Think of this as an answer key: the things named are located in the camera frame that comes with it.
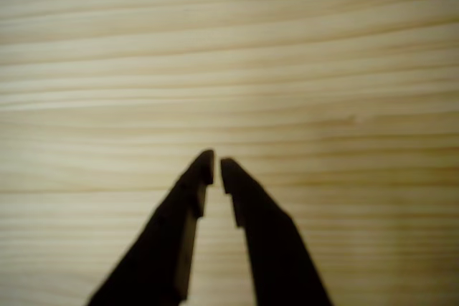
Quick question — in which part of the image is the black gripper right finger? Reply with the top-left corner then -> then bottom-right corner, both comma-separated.
220,158 -> 334,306

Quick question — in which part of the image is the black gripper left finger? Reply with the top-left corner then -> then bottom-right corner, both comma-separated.
87,150 -> 215,306

